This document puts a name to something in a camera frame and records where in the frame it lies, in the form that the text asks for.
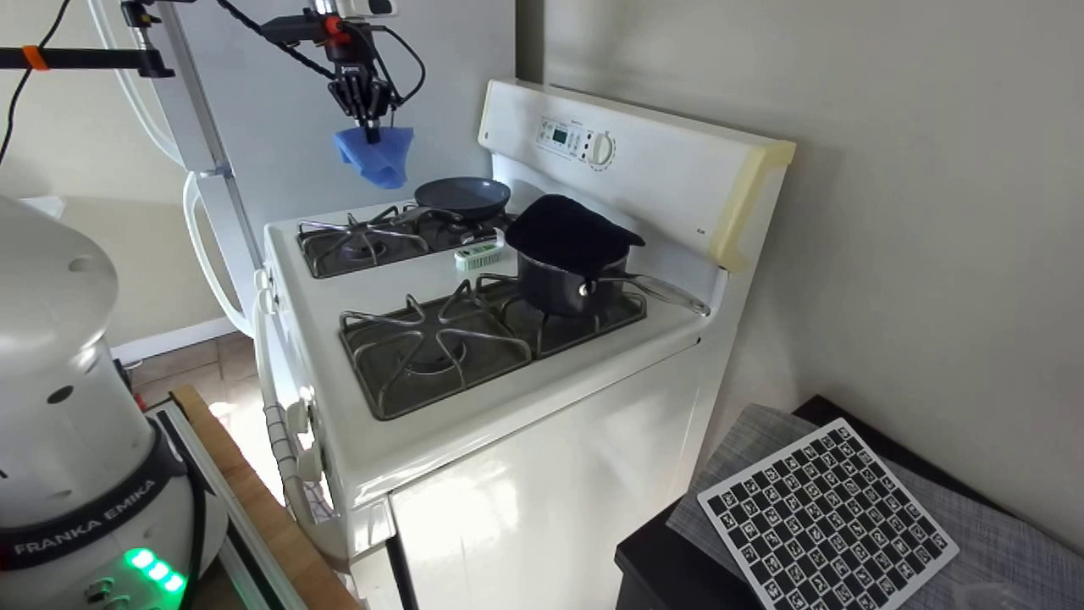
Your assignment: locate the white oven door handle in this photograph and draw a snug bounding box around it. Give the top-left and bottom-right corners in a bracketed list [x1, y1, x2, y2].
[180, 166, 266, 341]

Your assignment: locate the black stove grate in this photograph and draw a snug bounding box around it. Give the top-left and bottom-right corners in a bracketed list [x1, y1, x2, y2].
[296, 200, 510, 282]
[337, 268, 655, 422]

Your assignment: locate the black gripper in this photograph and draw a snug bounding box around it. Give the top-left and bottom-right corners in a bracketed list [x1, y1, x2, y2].
[324, 37, 398, 146]

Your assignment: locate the thin black cable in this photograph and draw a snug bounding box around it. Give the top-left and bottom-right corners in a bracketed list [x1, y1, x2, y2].
[0, 0, 76, 164]

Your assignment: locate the checkered calibration board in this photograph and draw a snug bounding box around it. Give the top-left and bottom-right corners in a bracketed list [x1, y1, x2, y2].
[695, 413, 961, 610]

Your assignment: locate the blue cleaning cloth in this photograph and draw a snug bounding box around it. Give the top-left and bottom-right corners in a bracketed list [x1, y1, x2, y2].
[333, 123, 417, 194]

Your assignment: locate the black cloth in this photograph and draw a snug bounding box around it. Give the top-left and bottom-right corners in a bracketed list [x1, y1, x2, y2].
[502, 194, 649, 286]

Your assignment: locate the aluminium frame robot table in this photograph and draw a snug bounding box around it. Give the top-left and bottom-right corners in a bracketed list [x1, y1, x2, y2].
[140, 401, 303, 610]

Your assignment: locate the refrigerator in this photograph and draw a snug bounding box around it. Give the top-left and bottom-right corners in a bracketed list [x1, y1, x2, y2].
[145, 0, 521, 341]

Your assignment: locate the white gas stove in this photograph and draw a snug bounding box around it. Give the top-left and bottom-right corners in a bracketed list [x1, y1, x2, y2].
[253, 76, 799, 610]

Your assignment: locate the small white green sponge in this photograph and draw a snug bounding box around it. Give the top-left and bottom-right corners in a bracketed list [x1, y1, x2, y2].
[451, 228, 510, 273]

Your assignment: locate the wooden board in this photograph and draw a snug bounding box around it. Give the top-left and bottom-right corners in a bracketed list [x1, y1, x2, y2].
[166, 387, 366, 610]

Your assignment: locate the dark metal pot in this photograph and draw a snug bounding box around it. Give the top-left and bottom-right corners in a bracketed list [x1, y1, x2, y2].
[514, 246, 682, 321]

